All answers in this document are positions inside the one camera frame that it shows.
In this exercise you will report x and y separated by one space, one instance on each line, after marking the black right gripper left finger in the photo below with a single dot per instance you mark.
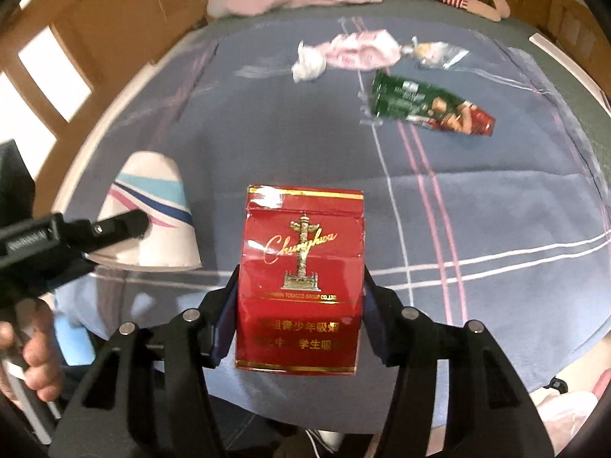
145 395

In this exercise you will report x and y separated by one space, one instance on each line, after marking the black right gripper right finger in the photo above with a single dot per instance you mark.
490 413

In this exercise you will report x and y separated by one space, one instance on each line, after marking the white striped paper cup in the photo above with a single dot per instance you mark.
151 182

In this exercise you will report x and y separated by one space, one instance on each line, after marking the red cigarette pack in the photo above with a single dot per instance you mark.
301 281

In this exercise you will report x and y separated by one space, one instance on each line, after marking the clear plastic food wrapper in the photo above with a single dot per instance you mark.
439 55

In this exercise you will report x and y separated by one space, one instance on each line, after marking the person's left hand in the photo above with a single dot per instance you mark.
42 355

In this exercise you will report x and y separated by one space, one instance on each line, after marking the blue plaid blanket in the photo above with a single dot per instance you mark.
512 229

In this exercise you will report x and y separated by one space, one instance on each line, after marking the green bed sheet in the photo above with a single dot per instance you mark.
571 80

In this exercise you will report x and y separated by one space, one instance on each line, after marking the green red snack wrapper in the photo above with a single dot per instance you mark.
427 105

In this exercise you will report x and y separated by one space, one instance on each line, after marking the crumpled white tissue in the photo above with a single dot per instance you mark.
310 64

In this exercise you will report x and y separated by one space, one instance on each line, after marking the pink white snack wrapper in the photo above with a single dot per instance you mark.
366 50

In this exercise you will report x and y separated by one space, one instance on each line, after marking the wooden window frame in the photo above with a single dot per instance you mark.
69 59

